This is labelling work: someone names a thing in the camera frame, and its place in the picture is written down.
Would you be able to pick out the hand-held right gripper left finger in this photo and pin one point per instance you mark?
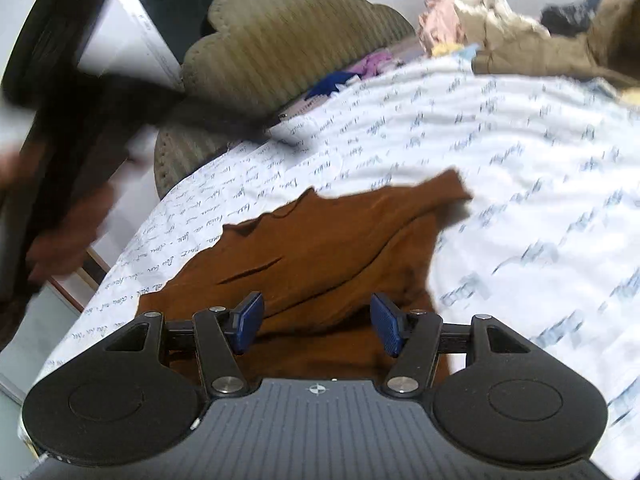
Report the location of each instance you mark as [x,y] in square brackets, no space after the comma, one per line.
[247,320]

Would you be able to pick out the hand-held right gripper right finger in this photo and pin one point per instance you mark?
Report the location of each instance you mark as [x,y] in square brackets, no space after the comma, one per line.
[385,322]

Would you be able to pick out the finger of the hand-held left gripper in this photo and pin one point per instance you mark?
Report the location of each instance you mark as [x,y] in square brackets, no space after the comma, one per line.
[220,112]

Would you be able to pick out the brown sweater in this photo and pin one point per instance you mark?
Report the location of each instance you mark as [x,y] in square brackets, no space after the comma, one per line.
[325,240]

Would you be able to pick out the pink clothes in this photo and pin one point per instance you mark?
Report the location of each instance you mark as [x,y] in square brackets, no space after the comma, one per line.
[440,22]

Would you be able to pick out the person's left hand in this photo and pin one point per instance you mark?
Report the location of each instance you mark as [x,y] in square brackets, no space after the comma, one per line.
[70,240]

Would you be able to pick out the olive upholstered headboard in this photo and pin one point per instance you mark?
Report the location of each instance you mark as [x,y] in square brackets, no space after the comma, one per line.
[280,45]

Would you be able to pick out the navy blue cloth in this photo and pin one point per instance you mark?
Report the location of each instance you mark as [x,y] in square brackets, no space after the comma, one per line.
[332,82]

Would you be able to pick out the wooden furniture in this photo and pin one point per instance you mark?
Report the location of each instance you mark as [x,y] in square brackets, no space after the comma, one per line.
[97,267]

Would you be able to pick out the purple cloth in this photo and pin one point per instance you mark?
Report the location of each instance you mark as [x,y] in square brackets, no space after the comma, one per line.
[372,62]

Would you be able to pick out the white printed blanket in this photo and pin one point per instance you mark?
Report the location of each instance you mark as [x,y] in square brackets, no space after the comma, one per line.
[525,170]

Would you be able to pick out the yellow cloth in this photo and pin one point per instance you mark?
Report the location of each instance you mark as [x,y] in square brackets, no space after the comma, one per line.
[447,50]

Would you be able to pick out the light blue cloth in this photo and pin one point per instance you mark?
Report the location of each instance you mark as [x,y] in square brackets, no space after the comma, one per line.
[471,52]

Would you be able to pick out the cream quilted jacket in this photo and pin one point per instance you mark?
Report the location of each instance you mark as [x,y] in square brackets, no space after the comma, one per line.
[495,10]

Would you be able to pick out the tan padded jacket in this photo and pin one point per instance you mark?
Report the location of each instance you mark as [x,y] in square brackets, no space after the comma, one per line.
[550,57]

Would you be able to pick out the dark floral cloth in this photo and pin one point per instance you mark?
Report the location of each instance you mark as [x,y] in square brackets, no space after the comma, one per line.
[570,15]

